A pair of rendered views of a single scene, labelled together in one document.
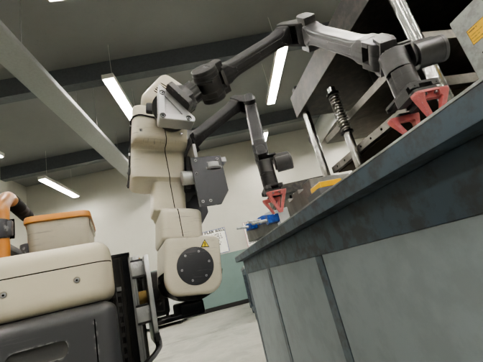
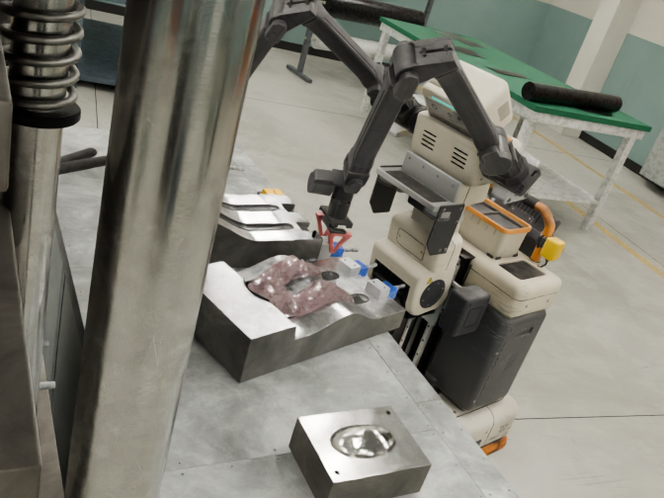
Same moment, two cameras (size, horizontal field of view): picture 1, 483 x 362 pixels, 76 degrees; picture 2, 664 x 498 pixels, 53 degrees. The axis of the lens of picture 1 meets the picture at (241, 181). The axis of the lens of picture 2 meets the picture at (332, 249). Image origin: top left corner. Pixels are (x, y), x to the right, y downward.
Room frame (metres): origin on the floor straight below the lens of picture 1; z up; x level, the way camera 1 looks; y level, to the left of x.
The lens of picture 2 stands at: (2.65, -0.68, 1.66)
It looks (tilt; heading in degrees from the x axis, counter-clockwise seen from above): 26 degrees down; 159
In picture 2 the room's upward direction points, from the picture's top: 17 degrees clockwise
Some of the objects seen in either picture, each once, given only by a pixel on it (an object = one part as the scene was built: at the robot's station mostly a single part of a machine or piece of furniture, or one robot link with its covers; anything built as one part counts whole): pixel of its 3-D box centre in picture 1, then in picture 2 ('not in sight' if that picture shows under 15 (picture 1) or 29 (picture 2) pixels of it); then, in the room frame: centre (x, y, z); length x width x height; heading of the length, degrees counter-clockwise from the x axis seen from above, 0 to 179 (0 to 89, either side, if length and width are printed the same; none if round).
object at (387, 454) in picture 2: not in sight; (359, 455); (1.85, -0.21, 0.83); 0.20 x 0.15 x 0.07; 103
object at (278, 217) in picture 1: (269, 220); (337, 249); (1.06, -0.06, 0.83); 0.13 x 0.05 x 0.05; 99
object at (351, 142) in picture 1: (362, 173); (19, 339); (1.93, -0.77, 1.10); 0.05 x 0.05 x 1.30
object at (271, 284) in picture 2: not in sight; (301, 284); (1.39, -0.25, 0.90); 0.26 x 0.18 x 0.08; 120
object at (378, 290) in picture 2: (250, 226); (387, 290); (1.30, 0.01, 0.85); 0.13 x 0.05 x 0.05; 120
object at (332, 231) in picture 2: (274, 203); (334, 235); (1.10, -0.10, 0.88); 0.07 x 0.07 x 0.09; 8
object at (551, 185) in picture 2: not in sight; (480, 109); (-2.41, 2.16, 0.51); 2.40 x 1.13 x 1.02; 9
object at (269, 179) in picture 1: (269, 183); (338, 208); (1.07, -0.10, 0.96); 0.10 x 0.07 x 0.07; 8
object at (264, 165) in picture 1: (267, 167); (342, 188); (1.07, -0.10, 1.02); 0.07 x 0.06 x 0.07; 89
